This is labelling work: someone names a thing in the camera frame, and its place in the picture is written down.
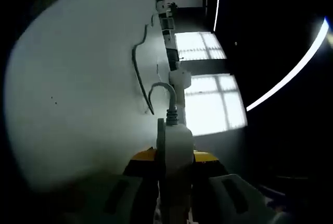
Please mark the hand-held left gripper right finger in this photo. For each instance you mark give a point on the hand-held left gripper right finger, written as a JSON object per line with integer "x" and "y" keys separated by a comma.
{"x": 234, "y": 200}

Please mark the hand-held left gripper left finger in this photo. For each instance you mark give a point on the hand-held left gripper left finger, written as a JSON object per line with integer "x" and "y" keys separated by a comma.
{"x": 109, "y": 200}

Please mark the white power adapter plug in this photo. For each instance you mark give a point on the white power adapter plug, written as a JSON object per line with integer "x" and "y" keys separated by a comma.
{"x": 179, "y": 151}

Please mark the grey mounting bracket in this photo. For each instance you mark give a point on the grey mounting bracket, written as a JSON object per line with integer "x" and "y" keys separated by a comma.
{"x": 160, "y": 140}

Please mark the straight ceiling light strip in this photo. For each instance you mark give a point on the straight ceiling light strip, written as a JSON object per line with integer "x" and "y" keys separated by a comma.
{"x": 217, "y": 0}

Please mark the wide bright window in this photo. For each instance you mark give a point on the wide bright window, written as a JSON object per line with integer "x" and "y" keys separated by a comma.
{"x": 213, "y": 104}

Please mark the white table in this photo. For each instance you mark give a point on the white table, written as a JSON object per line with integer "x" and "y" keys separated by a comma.
{"x": 78, "y": 78}

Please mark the white printer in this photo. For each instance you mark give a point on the white printer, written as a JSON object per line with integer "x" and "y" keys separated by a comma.
{"x": 179, "y": 78}

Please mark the long curved ceiling light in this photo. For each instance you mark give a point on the long curved ceiling light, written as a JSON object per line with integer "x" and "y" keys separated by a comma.
{"x": 299, "y": 67}

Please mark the narrow bright window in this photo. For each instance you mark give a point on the narrow bright window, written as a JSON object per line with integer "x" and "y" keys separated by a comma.
{"x": 197, "y": 44}

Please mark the potted green plant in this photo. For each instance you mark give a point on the potted green plant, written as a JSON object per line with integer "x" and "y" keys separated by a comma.
{"x": 172, "y": 6}

